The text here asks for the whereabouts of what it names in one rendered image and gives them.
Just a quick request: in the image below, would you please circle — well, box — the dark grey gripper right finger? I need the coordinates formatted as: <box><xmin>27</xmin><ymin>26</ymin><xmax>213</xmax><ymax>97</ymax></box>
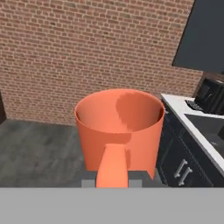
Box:
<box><xmin>127</xmin><ymin>170</ymin><xmax>159</xmax><ymax>188</ymax></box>

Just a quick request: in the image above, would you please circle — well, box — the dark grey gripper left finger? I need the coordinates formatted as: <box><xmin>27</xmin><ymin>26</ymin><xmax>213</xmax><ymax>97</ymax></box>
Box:
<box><xmin>76</xmin><ymin>170</ymin><xmax>98</xmax><ymax>188</ymax></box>

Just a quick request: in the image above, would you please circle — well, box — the orange cup with handle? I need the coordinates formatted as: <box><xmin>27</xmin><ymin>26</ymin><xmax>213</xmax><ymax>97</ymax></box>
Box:
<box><xmin>73</xmin><ymin>88</ymin><xmax>165</xmax><ymax>188</ymax></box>

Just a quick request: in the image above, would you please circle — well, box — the dark cabinet door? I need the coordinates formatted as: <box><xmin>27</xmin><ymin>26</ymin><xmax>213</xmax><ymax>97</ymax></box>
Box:
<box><xmin>157</xmin><ymin>129</ymin><xmax>188</xmax><ymax>187</ymax></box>
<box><xmin>181</xmin><ymin>151</ymin><xmax>215</xmax><ymax>188</ymax></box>

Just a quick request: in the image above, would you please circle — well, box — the dark base cabinet run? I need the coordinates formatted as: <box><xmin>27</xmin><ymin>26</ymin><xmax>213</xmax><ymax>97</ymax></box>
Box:
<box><xmin>156</xmin><ymin>105</ymin><xmax>224</xmax><ymax>188</ymax></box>

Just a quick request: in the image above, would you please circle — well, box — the dark cabinet side panel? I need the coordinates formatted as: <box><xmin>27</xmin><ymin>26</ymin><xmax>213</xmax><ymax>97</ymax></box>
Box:
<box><xmin>0</xmin><ymin>90</ymin><xmax>7</xmax><ymax>125</ymax></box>

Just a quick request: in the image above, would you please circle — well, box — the dark sink basin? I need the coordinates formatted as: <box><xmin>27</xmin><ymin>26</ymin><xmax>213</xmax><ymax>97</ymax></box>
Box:
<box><xmin>184</xmin><ymin>113</ymin><xmax>224</xmax><ymax>159</ymax></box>

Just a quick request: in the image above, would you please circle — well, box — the dark grid-patterned flat object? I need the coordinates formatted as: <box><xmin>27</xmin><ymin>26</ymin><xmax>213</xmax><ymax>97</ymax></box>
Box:
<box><xmin>185</xmin><ymin>99</ymin><xmax>204</xmax><ymax>112</ymax></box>

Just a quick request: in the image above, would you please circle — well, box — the black microwave oven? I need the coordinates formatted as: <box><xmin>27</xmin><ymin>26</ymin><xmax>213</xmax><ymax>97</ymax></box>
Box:
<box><xmin>193</xmin><ymin>76</ymin><xmax>224</xmax><ymax>116</ymax></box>

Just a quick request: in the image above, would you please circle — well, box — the silver cabinet door handle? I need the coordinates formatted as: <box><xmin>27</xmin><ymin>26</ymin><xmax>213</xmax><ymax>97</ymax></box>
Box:
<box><xmin>173</xmin><ymin>159</ymin><xmax>188</xmax><ymax>179</ymax></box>
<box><xmin>178</xmin><ymin>166</ymin><xmax>193</xmax><ymax>186</ymax></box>

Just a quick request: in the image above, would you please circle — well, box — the dark wall cabinet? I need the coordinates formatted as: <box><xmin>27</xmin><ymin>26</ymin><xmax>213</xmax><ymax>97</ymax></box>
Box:
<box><xmin>171</xmin><ymin>0</ymin><xmax>224</xmax><ymax>74</ymax></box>

